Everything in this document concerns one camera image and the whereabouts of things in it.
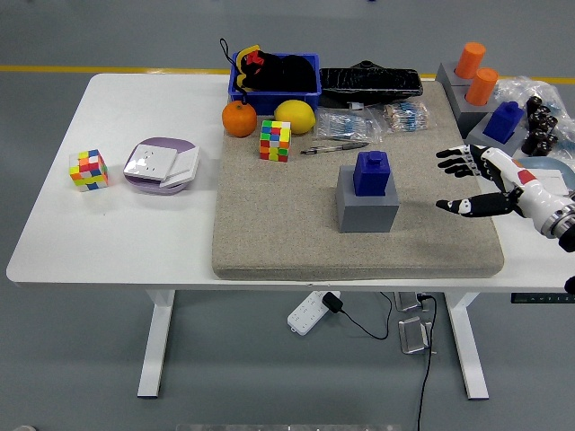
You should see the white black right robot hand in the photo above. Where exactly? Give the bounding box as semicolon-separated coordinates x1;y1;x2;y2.
435;144;568;221

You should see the blue square seal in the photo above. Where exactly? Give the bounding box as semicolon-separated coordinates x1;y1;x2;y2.
482;101;526;145
353;151;390;198

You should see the grey round seal holder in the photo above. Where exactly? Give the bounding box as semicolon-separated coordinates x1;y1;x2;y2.
435;61;473;91
443;80;502;138

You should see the orange cylinder seal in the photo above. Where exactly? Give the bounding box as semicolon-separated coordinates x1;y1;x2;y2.
464;67;499;107
456;41;487;80

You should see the light blue plate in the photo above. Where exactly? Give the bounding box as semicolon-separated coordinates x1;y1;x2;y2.
511;155;575;198

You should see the clear plastic bag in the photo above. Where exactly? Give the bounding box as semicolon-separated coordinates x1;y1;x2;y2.
493;75;575;161

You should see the black table control panel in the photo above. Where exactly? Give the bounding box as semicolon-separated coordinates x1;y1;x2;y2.
510;292;575;305

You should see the clear bag of brown resistors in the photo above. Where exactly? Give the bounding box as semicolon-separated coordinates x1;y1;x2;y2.
375;101;438;135

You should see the black wrapped long object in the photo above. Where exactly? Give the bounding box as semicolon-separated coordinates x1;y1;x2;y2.
318;59;424;108

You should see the white table leg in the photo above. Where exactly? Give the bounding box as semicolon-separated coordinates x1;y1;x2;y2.
446;292;490;400
137;289;177;399

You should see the grey ballpoint pen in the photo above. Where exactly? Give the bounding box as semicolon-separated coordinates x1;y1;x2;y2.
299;141;371;156

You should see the clear bag of blue resistors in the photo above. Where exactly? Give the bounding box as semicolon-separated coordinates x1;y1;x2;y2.
313;107;386;145

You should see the black power adapter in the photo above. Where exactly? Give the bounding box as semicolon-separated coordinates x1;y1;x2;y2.
322;291;344;314

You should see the yellow lemon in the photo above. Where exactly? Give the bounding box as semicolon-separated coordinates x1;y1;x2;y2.
274;99;316;135

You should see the grey-brown mat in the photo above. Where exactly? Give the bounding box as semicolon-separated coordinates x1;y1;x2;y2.
210;80;505;282

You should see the blue plastic bin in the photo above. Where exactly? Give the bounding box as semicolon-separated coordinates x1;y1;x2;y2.
227;52;323;112

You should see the multicolour puzzle cube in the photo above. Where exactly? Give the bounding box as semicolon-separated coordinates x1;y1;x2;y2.
68;149;110;193
259;119;293;163

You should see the black cloth pouch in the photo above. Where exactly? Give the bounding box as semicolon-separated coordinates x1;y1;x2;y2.
258;52;317;93

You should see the white power strip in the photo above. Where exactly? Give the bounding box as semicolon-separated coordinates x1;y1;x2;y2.
287;290;336;337

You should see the orange fruit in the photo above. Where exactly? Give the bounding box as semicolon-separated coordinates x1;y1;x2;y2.
221;100;258;138

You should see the purple plate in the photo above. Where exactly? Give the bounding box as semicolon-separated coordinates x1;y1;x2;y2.
122;136;200;197

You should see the white wall switch panel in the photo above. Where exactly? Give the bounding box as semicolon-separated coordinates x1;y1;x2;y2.
527;169;570;195
159;145;201;189

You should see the black power cable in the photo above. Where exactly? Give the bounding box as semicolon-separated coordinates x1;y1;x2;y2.
415;294;438;431

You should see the silver metal bracket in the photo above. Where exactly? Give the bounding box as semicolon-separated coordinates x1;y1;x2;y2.
398;316;435;356
394;291;426;313

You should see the black adapter cable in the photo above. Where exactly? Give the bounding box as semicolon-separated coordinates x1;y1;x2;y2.
339;291;394;341

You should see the yellow red black strapped toy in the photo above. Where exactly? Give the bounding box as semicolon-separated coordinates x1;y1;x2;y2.
218;38;266;95

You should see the white wall socket panel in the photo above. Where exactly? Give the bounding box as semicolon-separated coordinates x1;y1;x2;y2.
123;144;180;182

